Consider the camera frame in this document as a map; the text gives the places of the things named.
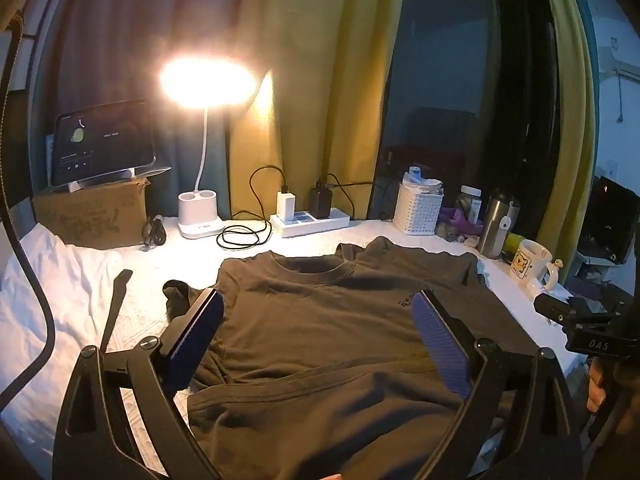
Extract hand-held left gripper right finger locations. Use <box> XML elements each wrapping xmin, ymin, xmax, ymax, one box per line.
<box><xmin>412</xmin><ymin>287</ymin><xmax>586</xmax><ymax>480</ymax></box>

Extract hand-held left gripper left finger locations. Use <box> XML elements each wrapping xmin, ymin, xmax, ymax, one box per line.
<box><xmin>52</xmin><ymin>287</ymin><xmax>226</xmax><ymax>480</ymax></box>

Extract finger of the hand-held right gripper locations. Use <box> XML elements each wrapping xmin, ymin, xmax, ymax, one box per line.
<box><xmin>534</xmin><ymin>294</ymin><xmax>591</xmax><ymax>331</ymax></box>

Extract brown t-shirt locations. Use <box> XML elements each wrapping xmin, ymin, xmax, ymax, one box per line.
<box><xmin>162</xmin><ymin>236</ymin><xmax>543</xmax><ymax>480</ymax></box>

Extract person's right hand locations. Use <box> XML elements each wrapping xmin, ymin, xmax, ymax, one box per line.
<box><xmin>586</xmin><ymin>359</ymin><xmax>640</xmax><ymax>436</ymax></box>

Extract white mug with yellow print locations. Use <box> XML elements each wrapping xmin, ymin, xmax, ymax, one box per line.
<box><xmin>510</xmin><ymin>239</ymin><xmax>557</xmax><ymax>297</ymax></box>

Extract white textured table cover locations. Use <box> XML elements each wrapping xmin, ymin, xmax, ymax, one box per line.
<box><xmin>0</xmin><ymin>210</ymin><xmax>586</xmax><ymax>480</ymax></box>

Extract yellow green ball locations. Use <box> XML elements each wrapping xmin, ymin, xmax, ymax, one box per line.
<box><xmin>502</xmin><ymin>232</ymin><xmax>526</xmax><ymax>261</ymax></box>

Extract black monitor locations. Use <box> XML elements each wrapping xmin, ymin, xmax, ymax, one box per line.
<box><xmin>582</xmin><ymin>175</ymin><xmax>640</xmax><ymax>266</ymax></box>

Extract steel thermos bottle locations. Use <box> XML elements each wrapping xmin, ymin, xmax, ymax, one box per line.
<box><xmin>476</xmin><ymin>189</ymin><xmax>521</xmax><ymax>260</ymax></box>

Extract small patterned pouch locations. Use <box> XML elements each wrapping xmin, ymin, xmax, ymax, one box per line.
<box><xmin>435</xmin><ymin>222</ymin><xmax>476</xmax><ymax>247</ymax></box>

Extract white desk lamp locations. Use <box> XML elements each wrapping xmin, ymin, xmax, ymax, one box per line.
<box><xmin>159</xmin><ymin>56</ymin><xmax>259</xmax><ymax>240</ymax></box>

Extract purple plastic item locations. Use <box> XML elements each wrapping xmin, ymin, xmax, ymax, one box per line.
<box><xmin>447</xmin><ymin>207</ymin><xmax>483</xmax><ymax>236</ymax></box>

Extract white plastic basket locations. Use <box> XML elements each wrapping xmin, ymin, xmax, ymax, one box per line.
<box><xmin>392</xmin><ymin>180</ymin><xmax>445</xmax><ymax>237</ymax></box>

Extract glass jar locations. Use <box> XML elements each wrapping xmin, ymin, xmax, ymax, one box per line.
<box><xmin>457</xmin><ymin>185</ymin><xmax>483</xmax><ymax>223</ymax></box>

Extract white cloth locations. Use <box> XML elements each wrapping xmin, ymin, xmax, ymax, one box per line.
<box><xmin>0</xmin><ymin>222</ymin><xmax>125</xmax><ymax>411</ymax></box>

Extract white charger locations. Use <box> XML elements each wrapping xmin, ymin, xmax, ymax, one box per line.
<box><xmin>276</xmin><ymin>191</ymin><xmax>297</xmax><ymax>223</ymax></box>

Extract brown cardboard box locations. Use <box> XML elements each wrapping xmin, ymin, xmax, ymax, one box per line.
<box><xmin>31</xmin><ymin>177</ymin><xmax>152</xmax><ymax>250</ymax></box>

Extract white power strip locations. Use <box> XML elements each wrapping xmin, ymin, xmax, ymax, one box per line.
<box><xmin>270</xmin><ymin>207</ymin><xmax>351</xmax><ymax>239</ymax></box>

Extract white blue packet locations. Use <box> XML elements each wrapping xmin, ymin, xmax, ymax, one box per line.
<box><xmin>403</xmin><ymin>165</ymin><xmax>443</xmax><ymax>196</ymax></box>

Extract silver tablet stand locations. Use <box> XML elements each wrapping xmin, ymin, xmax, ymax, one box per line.
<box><xmin>67</xmin><ymin>165</ymin><xmax>172</xmax><ymax>193</ymax></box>

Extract black charger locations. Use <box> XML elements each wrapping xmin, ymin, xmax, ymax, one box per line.
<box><xmin>308</xmin><ymin>187</ymin><xmax>333</xmax><ymax>220</ymax></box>

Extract narrow yellow curtain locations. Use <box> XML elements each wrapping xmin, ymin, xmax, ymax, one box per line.
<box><xmin>530</xmin><ymin>0</ymin><xmax>598</xmax><ymax>281</ymax></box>

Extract black tablet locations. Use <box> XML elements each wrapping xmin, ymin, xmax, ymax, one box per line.
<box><xmin>50</xmin><ymin>100</ymin><xmax>156</xmax><ymax>187</ymax></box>

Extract dark wooden panel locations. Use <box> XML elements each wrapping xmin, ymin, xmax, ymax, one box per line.
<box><xmin>0</xmin><ymin>87</ymin><xmax>38</xmax><ymax>211</ymax></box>

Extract dark glass window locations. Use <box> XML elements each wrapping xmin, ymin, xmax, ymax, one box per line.
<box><xmin>370</xmin><ymin>0</ymin><xmax>561</xmax><ymax>241</ymax></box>

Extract wide yellow curtain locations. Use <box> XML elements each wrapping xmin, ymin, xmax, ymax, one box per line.
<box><xmin>227</xmin><ymin>0</ymin><xmax>408</xmax><ymax>221</ymax></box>

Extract dark grey curtain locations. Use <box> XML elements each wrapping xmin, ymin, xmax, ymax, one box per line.
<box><xmin>30</xmin><ymin>0</ymin><xmax>281</xmax><ymax>216</ymax></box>

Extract black cord bundle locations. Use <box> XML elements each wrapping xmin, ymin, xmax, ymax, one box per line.
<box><xmin>141</xmin><ymin>214</ymin><xmax>168</xmax><ymax>251</ymax></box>

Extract black braided cable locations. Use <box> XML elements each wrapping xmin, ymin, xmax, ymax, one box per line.
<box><xmin>0</xmin><ymin>12</ymin><xmax>57</xmax><ymax>401</ymax></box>

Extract coiled black charging cable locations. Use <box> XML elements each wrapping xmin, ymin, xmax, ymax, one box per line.
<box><xmin>216</xmin><ymin>166</ymin><xmax>290</xmax><ymax>252</ymax></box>

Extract thin black charger cable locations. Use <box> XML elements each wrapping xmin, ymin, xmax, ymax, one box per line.
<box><xmin>317</xmin><ymin>174</ymin><xmax>376</xmax><ymax>221</ymax></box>

